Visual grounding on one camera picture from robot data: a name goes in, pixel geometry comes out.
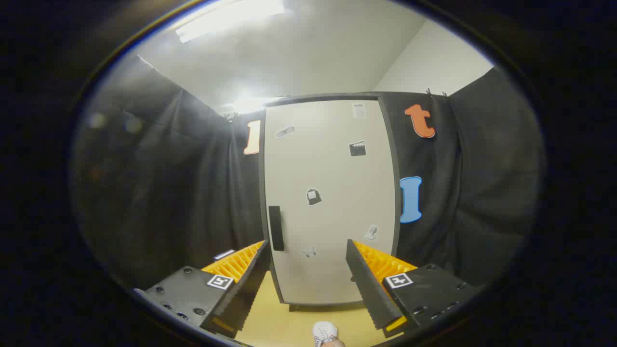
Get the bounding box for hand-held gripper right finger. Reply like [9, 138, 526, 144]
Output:
[346, 239, 483, 339]

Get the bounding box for ceiling light panel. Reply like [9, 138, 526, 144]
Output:
[175, 0, 286, 44]

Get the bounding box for black backdrop cloth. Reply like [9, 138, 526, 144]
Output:
[72, 53, 545, 290]

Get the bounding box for white shoe cabinet door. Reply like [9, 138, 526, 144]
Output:
[264, 100, 397, 304]

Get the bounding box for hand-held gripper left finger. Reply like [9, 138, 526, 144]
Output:
[143, 240, 271, 339]

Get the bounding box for white shoe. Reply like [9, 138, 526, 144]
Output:
[312, 321, 339, 347]

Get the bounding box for grey shoe cabinet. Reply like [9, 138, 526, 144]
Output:
[259, 94, 402, 311]

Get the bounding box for black door handle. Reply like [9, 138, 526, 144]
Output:
[268, 206, 285, 252]

